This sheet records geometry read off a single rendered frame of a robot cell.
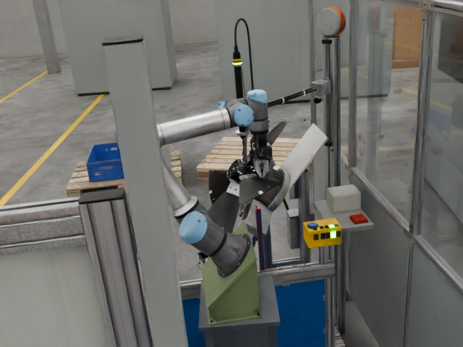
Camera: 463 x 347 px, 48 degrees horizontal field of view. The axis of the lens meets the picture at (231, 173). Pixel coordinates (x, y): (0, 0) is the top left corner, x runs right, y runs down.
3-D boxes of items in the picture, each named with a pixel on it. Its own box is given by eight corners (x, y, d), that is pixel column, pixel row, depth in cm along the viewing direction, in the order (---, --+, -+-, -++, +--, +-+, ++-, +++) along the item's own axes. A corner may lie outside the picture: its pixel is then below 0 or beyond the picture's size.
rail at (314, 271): (332, 272, 259) (332, 259, 256) (335, 277, 255) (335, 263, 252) (149, 299, 251) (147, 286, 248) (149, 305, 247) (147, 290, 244)
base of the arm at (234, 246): (247, 257, 192) (227, 243, 188) (220, 279, 198) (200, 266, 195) (247, 231, 205) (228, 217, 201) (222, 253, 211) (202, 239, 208)
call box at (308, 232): (335, 236, 255) (335, 217, 251) (342, 246, 245) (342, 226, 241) (303, 240, 253) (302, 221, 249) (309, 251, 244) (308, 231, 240)
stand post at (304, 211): (309, 330, 337) (304, 165, 292) (313, 339, 329) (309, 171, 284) (302, 331, 337) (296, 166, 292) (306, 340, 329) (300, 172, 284)
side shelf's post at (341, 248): (343, 330, 335) (344, 214, 303) (345, 334, 331) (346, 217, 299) (337, 330, 335) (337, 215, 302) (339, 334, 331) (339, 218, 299)
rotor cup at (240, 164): (251, 169, 290) (233, 157, 286) (264, 166, 277) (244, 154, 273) (240, 192, 287) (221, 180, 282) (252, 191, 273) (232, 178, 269)
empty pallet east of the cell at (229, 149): (319, 149, 626) (319, 138, 621) (306, 185, 539) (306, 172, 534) (224, 147, 662) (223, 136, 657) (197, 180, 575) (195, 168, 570)
